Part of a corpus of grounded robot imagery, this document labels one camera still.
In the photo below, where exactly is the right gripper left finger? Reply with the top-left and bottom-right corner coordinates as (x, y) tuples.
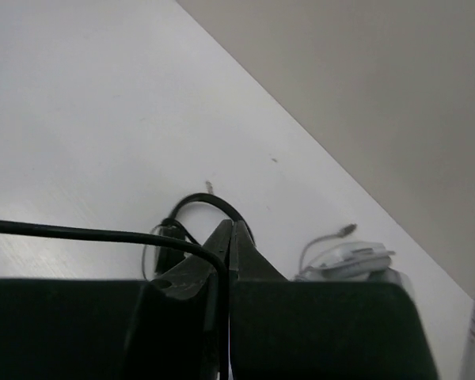
(0, 220), (231, 379)

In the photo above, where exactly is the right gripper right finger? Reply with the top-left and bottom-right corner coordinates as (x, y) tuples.
(229, 222), (438, 379)

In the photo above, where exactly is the black headphone cable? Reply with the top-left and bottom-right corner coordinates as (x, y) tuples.
(0, 218), (229, 380)

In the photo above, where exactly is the white grey headset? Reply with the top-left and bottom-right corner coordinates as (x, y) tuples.
(293, 223), (415, 298)

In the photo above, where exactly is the black on-ear headphones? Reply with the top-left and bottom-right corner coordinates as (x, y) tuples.
(140, 180), (245, 279)

